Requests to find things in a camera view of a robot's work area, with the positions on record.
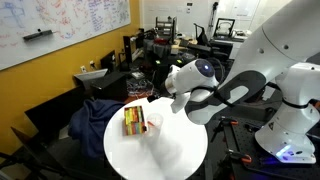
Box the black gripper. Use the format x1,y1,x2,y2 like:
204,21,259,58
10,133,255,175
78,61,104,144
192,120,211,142
146,79,174,103

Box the red crayon box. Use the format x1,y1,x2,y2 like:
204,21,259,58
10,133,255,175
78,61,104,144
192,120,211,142
123,105,149,137

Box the black equipment box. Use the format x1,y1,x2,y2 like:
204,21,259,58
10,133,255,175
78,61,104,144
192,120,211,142
89,71,129,102

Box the dark blue cloth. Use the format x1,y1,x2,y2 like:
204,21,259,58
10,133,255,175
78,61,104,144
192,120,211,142
67,98,126,160

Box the black metal rack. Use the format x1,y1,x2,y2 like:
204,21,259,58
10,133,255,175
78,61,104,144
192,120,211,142
154,15,178,43

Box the black 3D printer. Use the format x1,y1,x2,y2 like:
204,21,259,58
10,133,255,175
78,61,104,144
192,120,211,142
213,17,236,38

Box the black perforated work table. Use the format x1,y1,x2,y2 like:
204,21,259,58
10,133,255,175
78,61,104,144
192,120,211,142
203,114,320,180

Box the black whiteboard eraser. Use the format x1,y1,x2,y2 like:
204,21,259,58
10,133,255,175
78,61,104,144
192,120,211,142
22,28,54,42

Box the tangled white cables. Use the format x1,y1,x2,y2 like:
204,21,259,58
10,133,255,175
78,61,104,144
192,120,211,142
126,77,156,98

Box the black clamp with orange handle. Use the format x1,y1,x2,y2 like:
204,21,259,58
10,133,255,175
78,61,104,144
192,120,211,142
225,149,253,165
210,116,240,143

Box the wall whiteboard with writing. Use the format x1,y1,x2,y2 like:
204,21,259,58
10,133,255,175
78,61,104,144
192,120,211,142
0,0,132,72

